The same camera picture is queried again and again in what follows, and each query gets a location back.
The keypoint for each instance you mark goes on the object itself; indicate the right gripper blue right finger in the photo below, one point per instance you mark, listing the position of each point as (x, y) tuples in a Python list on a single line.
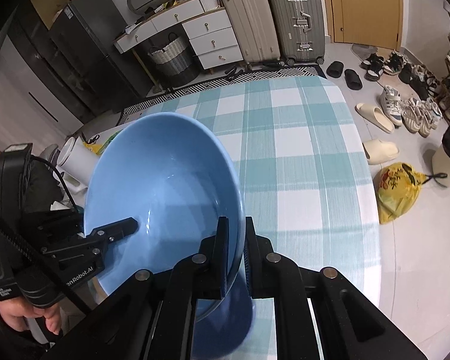
[(256, 248)]

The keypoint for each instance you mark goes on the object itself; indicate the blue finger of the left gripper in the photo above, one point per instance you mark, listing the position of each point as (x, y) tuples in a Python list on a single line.
[(112, 232)]

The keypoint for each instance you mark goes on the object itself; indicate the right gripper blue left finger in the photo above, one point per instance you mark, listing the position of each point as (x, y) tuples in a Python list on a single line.
[(212, 273)]

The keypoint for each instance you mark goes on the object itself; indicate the large blue bowl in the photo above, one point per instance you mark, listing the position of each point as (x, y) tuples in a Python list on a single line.
[(226, 328)]

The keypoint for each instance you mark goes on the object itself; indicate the light blue bowl back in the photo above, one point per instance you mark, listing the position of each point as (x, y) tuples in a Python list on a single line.
[(172, 175)]

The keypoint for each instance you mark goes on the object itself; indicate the person left hand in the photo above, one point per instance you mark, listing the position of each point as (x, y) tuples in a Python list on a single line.
[(15, 311)]

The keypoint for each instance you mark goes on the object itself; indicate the white electric kettle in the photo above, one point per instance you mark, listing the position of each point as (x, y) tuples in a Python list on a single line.
[(76, 164)]

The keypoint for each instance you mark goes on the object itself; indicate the teal checkered tablecloth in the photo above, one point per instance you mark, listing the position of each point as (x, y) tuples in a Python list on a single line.
[(304, 179)]

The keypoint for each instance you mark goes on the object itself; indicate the yellow plastic bag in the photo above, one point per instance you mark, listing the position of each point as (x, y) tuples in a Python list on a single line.
[(399, 188)]

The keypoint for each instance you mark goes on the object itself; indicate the woven laundry basket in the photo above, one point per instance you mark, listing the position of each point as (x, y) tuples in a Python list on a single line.
[(175, 61)]

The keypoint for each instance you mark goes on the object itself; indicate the black refrigerator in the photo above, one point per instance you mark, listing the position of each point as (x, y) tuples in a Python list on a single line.
[(107, 80)]

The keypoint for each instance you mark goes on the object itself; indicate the white desk with drawers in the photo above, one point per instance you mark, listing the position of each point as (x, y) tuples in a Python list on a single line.
[(205, 23)]

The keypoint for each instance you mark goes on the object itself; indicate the beige hard suitcase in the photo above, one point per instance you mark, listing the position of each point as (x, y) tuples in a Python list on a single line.
[(254, 28)]

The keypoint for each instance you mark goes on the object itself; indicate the silver hard suitcase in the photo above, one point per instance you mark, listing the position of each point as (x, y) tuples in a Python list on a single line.
[(300, 27)]

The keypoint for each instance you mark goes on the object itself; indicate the wooden door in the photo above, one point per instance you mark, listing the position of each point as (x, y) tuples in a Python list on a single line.
[(375, 23)]

